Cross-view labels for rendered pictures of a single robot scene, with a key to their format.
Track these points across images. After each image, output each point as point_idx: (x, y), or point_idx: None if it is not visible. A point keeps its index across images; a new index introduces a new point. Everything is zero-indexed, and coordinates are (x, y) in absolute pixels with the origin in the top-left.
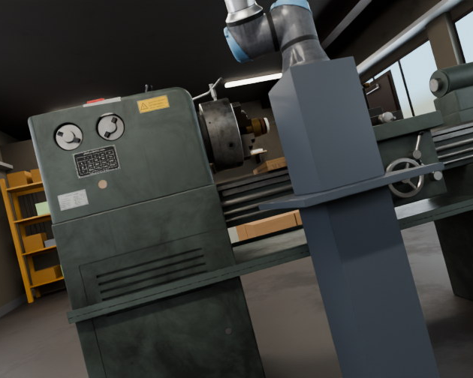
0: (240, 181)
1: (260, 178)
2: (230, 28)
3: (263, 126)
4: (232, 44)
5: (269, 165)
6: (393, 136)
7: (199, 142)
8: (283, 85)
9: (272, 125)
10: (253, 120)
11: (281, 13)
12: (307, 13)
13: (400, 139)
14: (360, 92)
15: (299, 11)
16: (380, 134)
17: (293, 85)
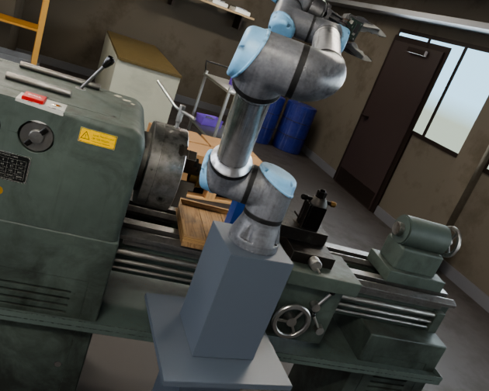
0: (147, 240)
1: (169, 247)
2: (209, 165)
3: None
4: (202, 180)
5: (185, 241)
6: (307, 287)
7: (124, 199)
8: (221, 249)
9: None
10: None
11: (264, 188)
12: (286, 201)
13: None
14: (278, 295)
15: (279, 198)
16: (296, 280)
17: (224, 270)
